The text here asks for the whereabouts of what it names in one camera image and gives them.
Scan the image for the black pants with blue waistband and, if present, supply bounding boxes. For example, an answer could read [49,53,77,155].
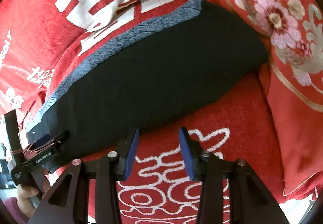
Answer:
[27,0,267,172]

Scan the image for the maroon left sleeve forearm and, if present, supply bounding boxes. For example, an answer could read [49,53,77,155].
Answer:
[3,197,29,224]

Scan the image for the person's left hand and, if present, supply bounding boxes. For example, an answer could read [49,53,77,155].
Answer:
[17,168,50,218]

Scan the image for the red sofa cover with lettering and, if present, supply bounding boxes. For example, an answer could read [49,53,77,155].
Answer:
[1,0,282,223]

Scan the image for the red embroidered floral cushion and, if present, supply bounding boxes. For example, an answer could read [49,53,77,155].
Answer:
[209,0,322,197]

